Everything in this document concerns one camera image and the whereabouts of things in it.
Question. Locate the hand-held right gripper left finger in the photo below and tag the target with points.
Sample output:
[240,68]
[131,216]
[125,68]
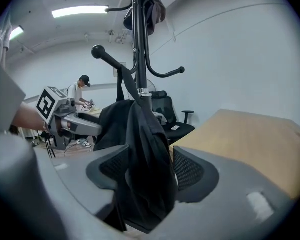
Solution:
[72,174]

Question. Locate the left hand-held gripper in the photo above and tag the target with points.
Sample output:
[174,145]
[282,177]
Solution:
[47,103]

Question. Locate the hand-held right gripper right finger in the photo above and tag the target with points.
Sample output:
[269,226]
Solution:
[230,184]

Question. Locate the black fabric bag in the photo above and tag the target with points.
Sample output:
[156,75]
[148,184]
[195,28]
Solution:
[145,159]

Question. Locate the black metal coat rack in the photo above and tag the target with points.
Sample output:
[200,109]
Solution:
[140,46]

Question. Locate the person's left forearm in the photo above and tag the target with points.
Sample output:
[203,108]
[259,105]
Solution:
[27,116]

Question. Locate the light wooden table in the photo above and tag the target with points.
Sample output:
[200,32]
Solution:
[93,112]

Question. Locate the small white remote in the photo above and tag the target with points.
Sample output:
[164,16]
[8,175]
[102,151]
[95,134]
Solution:
[175,127]

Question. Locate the black office chair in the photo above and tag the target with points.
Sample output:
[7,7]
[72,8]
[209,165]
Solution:
[166,106]

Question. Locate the long ceiling light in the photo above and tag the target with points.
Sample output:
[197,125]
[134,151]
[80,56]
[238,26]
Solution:
[80,11]
[16,32]

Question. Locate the person's grey shirt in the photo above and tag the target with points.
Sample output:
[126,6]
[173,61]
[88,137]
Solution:
[5,31]

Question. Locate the dark brown cap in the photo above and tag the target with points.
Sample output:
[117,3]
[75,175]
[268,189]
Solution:
[155,16]

